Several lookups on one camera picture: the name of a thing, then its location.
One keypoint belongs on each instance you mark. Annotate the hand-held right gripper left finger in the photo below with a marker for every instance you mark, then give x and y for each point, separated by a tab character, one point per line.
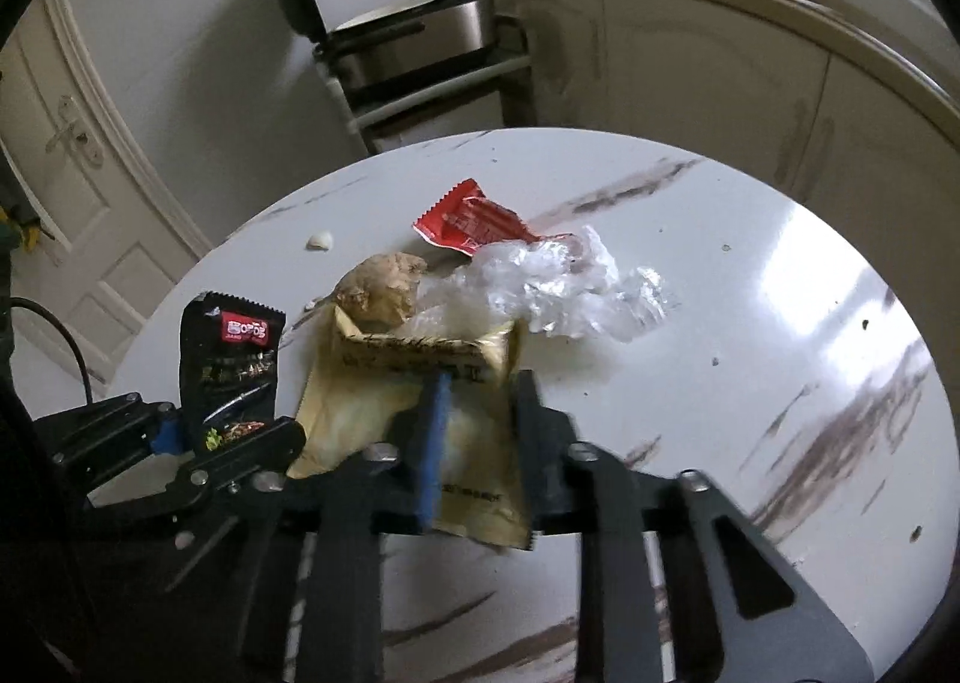
435	443

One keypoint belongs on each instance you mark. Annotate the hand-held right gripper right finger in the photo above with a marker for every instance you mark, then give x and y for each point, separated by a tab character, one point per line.
532	443

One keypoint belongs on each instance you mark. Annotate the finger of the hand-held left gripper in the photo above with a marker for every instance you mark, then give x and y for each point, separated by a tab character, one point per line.
166	436
255	447

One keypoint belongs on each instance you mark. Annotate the black snack wrapper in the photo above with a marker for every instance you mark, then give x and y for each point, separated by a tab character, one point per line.
232	368

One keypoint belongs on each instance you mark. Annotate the beige seasoning sachet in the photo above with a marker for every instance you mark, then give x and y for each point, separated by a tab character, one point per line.
352	413

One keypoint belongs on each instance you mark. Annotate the ginger root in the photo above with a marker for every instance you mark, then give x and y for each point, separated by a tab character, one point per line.
379	293

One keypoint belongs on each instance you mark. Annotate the clear plastic bag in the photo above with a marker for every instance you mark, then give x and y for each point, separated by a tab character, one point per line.
570	286

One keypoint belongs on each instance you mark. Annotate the white panel door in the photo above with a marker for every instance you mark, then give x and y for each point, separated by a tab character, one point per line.
112	263

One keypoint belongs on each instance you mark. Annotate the garlic clove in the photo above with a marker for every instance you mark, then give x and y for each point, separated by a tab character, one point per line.
321	241

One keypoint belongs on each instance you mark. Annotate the red wrapper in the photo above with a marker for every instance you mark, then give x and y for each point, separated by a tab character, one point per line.
472	218

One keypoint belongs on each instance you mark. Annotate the yellow black hanging item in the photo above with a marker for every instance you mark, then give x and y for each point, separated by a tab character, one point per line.
22	229

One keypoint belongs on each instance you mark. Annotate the white kitchen cart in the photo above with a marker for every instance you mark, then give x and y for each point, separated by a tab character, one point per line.
405	109

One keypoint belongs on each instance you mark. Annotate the black silver rice cooker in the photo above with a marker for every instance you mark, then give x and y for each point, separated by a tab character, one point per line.
420	38

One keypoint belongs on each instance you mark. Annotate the beige kitchen counter cabinet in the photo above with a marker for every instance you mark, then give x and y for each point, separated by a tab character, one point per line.
675	53

